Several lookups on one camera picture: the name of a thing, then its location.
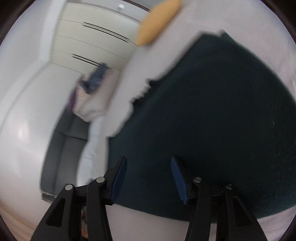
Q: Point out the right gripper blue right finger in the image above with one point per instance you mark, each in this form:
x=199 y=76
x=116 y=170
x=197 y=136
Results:
x=180 y=176

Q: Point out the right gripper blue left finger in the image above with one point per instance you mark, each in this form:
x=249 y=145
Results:
x=115 y=177

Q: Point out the dark green knit sweater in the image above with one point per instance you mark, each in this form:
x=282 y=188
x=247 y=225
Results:
x=226 y=111

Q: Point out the person's left hand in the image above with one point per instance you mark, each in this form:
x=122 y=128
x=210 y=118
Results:
x=84 y=223

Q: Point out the white pillow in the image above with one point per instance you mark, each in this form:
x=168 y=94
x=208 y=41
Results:
x=91 y=165

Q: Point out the dark grey padded headboard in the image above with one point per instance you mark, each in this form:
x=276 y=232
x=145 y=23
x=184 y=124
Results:
x=63 y=154

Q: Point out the folded beige duvet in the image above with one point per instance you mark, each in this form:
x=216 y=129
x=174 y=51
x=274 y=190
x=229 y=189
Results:
x=89 y=106

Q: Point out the purple pillow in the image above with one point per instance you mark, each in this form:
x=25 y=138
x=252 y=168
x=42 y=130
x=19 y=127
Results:
x=72 y=100

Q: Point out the blue grey crumpled garment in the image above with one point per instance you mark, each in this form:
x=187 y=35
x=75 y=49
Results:
x=94 y=81

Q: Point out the yellow cushion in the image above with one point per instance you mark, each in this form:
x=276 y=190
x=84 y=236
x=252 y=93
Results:
x=156 y=21

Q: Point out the light grey bed sheet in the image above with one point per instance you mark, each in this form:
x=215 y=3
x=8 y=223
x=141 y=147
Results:
x=252 y=25

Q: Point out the cream wardrobe with black handles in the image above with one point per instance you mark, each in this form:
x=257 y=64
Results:
x=93 y=32

